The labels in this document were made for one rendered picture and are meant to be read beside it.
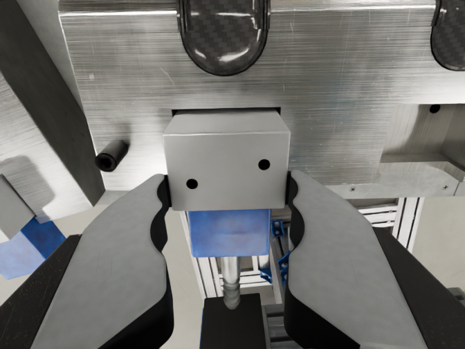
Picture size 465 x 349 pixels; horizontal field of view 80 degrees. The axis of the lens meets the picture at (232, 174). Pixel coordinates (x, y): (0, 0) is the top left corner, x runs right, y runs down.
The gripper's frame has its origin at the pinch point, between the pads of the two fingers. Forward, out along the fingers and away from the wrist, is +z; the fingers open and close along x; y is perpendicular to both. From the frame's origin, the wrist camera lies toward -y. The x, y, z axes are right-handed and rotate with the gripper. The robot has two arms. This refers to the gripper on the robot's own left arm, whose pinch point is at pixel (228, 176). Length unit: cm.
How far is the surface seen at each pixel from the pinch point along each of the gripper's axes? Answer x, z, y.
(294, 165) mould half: 3.6, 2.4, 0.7
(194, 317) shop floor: -23, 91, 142
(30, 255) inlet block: -14.8, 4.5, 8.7
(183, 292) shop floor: -27, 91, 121
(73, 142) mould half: -11.3, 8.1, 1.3
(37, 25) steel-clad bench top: -13.2, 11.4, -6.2
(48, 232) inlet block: -14.2, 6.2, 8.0
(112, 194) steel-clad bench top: -11.1, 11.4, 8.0
